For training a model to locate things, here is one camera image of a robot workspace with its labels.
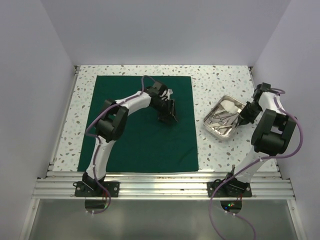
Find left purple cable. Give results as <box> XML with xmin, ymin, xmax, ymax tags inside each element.
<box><xmin>85</xmin><ymin>75</ymin><xmax>157</xmax><ymax>215</ymax></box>

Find aluminium rail frame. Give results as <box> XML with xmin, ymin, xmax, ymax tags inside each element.
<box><xmin>31</xmin><ymin>65</ymin><xmax>298</xmax><ymax>240</ymax></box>

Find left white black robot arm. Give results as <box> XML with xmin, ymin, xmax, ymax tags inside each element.
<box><xmin>81</xmin><ymin>81</ymin><xmax>177</xmax><ymax>197</ymax></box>

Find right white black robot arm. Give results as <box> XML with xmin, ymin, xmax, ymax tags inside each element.
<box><xmin>222</xmin><ymin>82</ymin><xmax>296</xmax><ymax>197</ymax></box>

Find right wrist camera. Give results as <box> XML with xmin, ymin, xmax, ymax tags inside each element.
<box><xmin>254</xmin><ymin>82</ymin><xmax>271</xmax><ymax>95</ymax></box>

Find black mounting plate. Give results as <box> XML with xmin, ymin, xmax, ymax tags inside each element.
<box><xmin>72</xmin><ymin>181</ymin><xmax>120</xmax><ymax>198</ymax></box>
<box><xmin>206</xmin><ymin>179</ymin><xmax>253</xmax><ymax>198</ymax></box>

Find steel instrument tray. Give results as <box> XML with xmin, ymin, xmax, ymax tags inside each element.
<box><xmin>203</xmin><ymin>95</ymin><xmax>245</xmax><ymax>140</ymax></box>

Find green surgical cloth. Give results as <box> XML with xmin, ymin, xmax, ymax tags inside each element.
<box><xmin>77</xmin><ymin>76</ymin><xmax>199</xmax><ymax>173</ymax></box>

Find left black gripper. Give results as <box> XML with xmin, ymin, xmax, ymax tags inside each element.
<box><xmin>151</xmin><ymin>98</ymin><xmax>178</xmax><ymax>125</ymax></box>

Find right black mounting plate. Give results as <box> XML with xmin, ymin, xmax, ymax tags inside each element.
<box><xmin>206</xmin><ymin>179</ymin><xmax>253</xmax><ymax>198</ymax></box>

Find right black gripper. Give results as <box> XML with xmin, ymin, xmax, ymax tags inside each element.
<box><xmin>237</xmin><ymin>101</ymin><xmax>263</xmax><ymax>126</ymax></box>

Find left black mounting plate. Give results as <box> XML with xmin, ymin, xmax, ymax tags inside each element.
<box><xmin>72</xmin><ymin>181</ymin><xmax>120</xmax><ymax>198</ymax></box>

